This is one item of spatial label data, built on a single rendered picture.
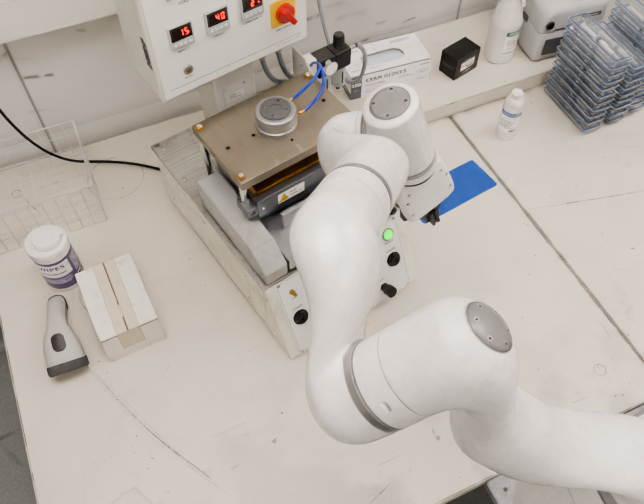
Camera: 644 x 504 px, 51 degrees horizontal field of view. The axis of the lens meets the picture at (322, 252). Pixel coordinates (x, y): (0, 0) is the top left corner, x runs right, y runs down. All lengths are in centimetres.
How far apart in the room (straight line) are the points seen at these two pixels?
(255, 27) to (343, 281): 75
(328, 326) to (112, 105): 124
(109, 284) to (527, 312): 89
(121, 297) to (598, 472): 96
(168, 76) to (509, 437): 86
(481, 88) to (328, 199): 123
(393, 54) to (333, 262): 123
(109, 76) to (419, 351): 129
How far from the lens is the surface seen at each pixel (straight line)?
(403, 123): 97
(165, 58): 125
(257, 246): 125
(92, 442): 141
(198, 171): 148
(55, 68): 173
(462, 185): 170
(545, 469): 83
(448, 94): 185
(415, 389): 65
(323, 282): 66
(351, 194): 72
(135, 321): 139
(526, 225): 166
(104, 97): 180
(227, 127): 130
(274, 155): 124
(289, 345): 138
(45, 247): 148
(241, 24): 130
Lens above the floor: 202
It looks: 55 degrees down
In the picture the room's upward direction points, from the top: straight up
